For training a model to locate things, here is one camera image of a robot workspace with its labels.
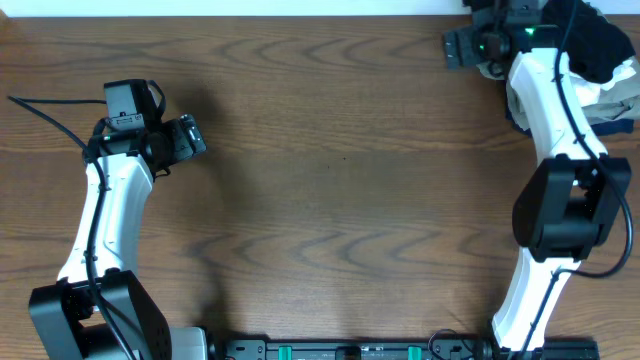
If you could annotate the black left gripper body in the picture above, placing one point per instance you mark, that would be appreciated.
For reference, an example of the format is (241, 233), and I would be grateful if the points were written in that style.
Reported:
(181, 149)

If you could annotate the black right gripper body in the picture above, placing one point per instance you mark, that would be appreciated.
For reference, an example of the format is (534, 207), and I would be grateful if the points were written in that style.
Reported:
(469, 46)

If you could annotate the black polo shirt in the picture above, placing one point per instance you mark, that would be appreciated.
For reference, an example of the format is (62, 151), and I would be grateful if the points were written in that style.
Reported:
(594, 45)

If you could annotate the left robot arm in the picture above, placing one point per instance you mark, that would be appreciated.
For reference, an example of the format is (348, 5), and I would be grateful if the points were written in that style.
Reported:
(97, 303)

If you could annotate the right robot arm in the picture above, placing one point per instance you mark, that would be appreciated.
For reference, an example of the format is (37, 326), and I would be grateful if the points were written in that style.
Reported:
(578, 190)

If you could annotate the grey folded garment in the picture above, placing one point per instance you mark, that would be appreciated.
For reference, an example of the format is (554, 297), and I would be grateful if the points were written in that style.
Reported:
(612, 107)

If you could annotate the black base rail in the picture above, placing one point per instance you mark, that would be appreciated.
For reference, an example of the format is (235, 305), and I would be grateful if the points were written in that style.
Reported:
(443, 345)

